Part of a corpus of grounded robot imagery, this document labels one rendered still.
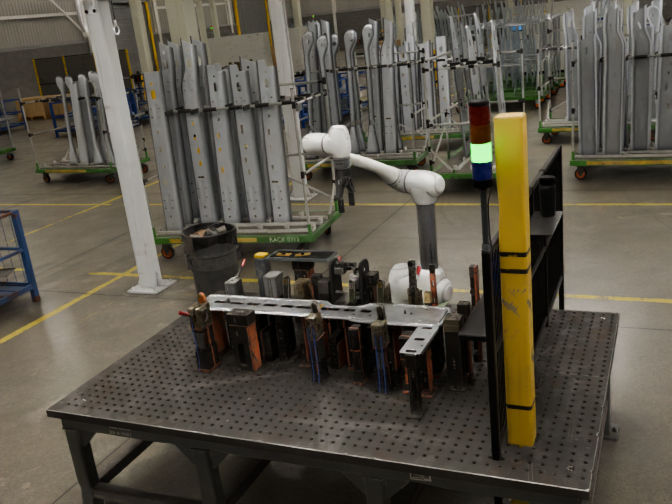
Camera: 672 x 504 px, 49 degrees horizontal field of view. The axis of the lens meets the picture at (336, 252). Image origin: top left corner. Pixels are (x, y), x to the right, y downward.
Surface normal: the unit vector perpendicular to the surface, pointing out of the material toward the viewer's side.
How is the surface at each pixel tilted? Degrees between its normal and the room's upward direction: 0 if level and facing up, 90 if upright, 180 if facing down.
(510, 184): 93
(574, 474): 0
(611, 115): 86
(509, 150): 90
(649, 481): 0
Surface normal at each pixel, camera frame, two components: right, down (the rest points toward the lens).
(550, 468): -0.11, -0.95
